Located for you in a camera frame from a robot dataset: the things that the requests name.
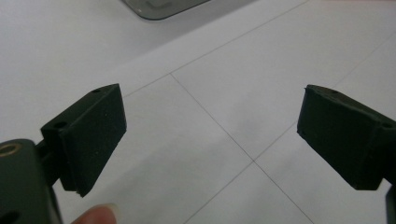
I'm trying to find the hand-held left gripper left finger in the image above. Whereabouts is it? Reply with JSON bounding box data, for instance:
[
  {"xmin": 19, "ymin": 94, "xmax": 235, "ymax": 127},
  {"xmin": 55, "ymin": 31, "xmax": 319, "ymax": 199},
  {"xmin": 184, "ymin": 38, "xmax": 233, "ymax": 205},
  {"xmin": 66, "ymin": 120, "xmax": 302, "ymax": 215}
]
[{"xmin": 40, "ymin": 83, "xmax": 128, "ymax": 198}]

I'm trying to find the grey transparent plastic box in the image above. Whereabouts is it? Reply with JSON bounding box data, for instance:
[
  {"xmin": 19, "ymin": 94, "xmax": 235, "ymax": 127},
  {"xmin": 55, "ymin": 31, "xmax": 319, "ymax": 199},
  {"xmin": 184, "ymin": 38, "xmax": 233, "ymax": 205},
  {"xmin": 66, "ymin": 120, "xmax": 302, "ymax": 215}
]
[{"xmin": 120, "ymin": 0, "xmax": 211, "ymax": 21}]

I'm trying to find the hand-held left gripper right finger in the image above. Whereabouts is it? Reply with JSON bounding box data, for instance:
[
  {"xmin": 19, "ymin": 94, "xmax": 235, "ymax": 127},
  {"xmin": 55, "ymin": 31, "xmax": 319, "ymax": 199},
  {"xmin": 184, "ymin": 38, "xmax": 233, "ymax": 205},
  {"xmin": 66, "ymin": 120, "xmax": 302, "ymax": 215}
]
[{"xmin": 296, "ymin": 83, "xmax": 396, "ymax": 191}]

